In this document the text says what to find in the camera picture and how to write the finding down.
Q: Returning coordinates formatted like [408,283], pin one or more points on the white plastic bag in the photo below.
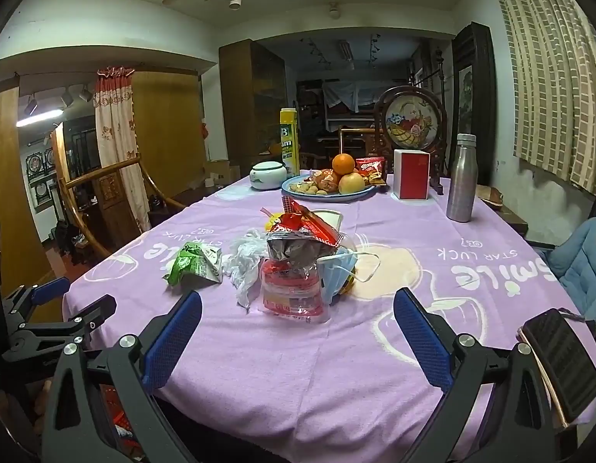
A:
[244,260]

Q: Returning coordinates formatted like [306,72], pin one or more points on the red and white box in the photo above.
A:
[413,173]

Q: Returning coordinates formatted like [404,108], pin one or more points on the green snack wrapper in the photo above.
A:
[191,263]

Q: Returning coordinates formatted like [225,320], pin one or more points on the silver foil snack bag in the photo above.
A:
[293,248]

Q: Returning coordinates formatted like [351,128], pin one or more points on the checked curtain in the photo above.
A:
[558,82]

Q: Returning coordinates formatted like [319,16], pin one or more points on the curved wooden armchair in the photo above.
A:
[105,169]

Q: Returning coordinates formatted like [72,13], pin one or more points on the white ceiling spotlight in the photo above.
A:
[235,1]

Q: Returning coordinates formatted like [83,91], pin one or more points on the yellow apple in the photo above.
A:
[352,183]

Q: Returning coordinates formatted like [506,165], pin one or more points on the wooden side table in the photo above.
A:
[512,217]

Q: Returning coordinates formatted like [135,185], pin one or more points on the pile of walnuts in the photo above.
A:
[302,188]

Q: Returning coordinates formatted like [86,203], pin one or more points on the red snack packet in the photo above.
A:
[370,166]

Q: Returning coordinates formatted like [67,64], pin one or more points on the wooden door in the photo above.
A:
[8,178]

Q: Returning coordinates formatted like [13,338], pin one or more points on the round embroidered table screen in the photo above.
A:
[408,123]

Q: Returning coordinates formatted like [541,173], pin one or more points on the red snack wrapper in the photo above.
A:
[302,224]

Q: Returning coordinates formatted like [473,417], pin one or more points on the fluorescent tube light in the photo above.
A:
[37,118]

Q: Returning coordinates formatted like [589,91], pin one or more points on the steel water bottle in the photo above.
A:
[461,183]

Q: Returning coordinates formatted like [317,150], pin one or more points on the blue face mask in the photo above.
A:
[334,275]

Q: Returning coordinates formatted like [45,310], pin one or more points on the dark framed panel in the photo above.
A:
[471,58]

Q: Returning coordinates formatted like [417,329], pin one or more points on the red floral curtain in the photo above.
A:
[117,154]

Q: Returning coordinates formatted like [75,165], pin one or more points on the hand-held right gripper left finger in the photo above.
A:
[175,342]

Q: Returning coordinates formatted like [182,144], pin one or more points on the wooden chair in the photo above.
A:
[355,130]

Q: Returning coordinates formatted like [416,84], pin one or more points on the purple printed blanket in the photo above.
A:
[326,371]

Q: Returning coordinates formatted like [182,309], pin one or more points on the black smartphone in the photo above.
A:
[563,361]

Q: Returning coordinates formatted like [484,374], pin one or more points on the white ceramic jar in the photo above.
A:
[268,176]

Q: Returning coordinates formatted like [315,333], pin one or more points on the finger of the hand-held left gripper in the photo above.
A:
[85,312]
[52,290]

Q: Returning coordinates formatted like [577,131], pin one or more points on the clear wrapped pastry packet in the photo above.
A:
[324,181]

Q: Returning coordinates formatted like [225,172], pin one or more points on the blue fruit plate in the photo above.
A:
[360,194]

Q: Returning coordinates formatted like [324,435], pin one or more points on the yellow green carton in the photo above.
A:
[289,144]

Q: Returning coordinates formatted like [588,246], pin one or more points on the clear packet with red label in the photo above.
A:
[288,294]

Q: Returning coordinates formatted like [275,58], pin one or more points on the orange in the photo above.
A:
[344,164]

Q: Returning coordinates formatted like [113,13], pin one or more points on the blue cushioned chair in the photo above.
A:
[582,265]

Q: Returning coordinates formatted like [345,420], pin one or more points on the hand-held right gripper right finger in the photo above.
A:
[421,342]

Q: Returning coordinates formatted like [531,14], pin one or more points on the wooden wardrobe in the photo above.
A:
[249,106]

